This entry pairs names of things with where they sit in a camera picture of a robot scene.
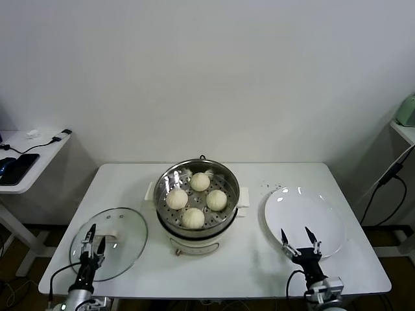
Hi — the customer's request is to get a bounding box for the pale green appliance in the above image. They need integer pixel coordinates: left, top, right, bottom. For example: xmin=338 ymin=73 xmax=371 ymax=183
xmin=396 ymin=93 xmax=415 ymax=128

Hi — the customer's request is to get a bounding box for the white shelf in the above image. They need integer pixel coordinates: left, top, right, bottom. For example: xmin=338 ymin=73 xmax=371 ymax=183
xmin=390 ymin=119 xmax=415 ymax=146

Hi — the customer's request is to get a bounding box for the steel steamer basket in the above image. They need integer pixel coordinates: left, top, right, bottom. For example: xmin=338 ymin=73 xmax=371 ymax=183
xmin=154 ymin=158 xmax=241 ymax=238

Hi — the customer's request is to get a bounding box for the black smartphone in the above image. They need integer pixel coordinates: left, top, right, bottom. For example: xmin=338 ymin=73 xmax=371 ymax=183
xmin=0 ymin=153 xmax=40 ymax=187

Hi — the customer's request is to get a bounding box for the white side desk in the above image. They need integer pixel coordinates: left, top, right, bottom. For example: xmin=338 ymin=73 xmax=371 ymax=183
xmin=0 ymin=129 xmax=73 ymax=278

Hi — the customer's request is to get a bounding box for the white round plate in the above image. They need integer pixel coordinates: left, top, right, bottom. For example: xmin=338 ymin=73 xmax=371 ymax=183
xmin=264 ymin=187 xmax=346 ymax=259

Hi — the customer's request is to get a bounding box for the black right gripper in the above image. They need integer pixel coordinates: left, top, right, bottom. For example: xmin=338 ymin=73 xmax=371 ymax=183
xmin=280 ymin=226 xmax=327 ymax=283

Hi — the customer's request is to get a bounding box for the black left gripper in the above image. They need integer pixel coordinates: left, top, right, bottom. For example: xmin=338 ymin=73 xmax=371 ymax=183
xmin=75 ymin=223 xmax=107 ymax=292

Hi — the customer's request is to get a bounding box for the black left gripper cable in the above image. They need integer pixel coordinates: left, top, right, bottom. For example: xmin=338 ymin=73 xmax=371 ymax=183
xmin=48 ymin=261 xmax=82 ymax=302

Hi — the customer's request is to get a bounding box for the blue computer mouse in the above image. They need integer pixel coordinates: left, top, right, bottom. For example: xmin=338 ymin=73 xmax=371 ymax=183
xmin=0 ymin=157 xmax=18 ymax=176

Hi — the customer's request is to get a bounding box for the black charging cable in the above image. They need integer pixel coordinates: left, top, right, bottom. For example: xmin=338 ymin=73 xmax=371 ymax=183
xmin=0 ymin=129 xmax=73 ymax=155

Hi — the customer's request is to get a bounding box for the black power adapter cable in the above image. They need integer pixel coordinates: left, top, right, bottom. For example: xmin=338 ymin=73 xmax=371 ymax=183
xmin=359 ymin=161 xmax=409 ymax=227

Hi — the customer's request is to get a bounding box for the white power cable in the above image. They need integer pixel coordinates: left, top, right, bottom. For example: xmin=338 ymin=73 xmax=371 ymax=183
xmin=358 ymin=147 xmax=411 ymax=203

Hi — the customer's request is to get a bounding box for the white steamed baozi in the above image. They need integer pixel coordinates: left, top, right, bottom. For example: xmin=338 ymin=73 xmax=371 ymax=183
xmin=206 ymin=189 xmax=228 ymax=211
xmin=180 ymin=207 xmax=206 ymax=230
xmin=190 ymin=172 xmax=210 ymax=192
xmin=165 ymin=189 xmax=189 ymax=210

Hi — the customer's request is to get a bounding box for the thin white floor cable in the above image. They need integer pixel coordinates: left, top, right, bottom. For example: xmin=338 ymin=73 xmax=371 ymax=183
xmin=0 ymin=279 xmax=35 ymax=307

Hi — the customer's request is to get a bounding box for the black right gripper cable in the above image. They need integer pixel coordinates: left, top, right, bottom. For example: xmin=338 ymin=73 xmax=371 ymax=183
xmin=285 ymin=270 xmax=307 ymax=301

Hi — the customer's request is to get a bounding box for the white electric cooker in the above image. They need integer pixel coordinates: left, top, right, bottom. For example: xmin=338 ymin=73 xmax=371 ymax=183
xmin=142 ymin=179 xmax=252 ymax=257

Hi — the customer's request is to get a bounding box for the glass pot lid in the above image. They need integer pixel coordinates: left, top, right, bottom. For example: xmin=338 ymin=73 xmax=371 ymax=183
xmin=69 ymin=207 xmax=149 ymax=282

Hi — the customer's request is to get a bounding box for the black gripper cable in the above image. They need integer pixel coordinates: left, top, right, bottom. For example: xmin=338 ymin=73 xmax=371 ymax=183
xmin=48 ymin=261 xmax=82 ymax=302
xmin=285 ymin=270 xmax=307 ymax=301

